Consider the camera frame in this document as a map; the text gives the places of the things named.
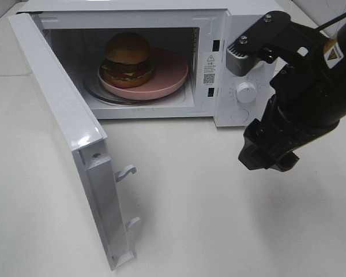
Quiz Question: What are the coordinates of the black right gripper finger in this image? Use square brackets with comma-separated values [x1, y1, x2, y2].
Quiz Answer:
[238, 119, 299, 171]
[225, 11, 291, 77]

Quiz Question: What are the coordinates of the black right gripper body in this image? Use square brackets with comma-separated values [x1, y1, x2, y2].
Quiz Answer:
[265, 24, 346, 141]

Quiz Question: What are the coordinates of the round white door button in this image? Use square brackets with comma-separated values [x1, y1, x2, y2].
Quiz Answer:
[231, 108, 249, 123]

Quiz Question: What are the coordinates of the pink plate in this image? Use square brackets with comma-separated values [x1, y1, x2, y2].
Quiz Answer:
[99, 48, 189, 100]

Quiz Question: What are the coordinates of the burger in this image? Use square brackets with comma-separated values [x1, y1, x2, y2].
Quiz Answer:
[100, 32, 155, 88]

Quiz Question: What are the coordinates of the white microwave door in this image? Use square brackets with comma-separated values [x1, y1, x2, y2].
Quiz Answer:
[9, 13, 141, 270]

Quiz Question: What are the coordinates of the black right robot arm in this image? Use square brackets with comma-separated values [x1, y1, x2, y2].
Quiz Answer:
[226, 11, 346, 172]

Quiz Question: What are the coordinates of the lower white control knob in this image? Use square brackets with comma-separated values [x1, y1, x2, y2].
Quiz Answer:
[235, 82, 257, 103]

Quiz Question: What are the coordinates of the white microwave oven body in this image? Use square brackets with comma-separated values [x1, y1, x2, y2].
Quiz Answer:
[15, 1, 279, 127]

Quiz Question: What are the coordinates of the glass microwave turntable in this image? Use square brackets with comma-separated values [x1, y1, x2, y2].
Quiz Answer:
[82, 77, 193, 107]

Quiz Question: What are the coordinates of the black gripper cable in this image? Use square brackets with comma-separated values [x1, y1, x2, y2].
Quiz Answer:
[315, 4, 346, 31]

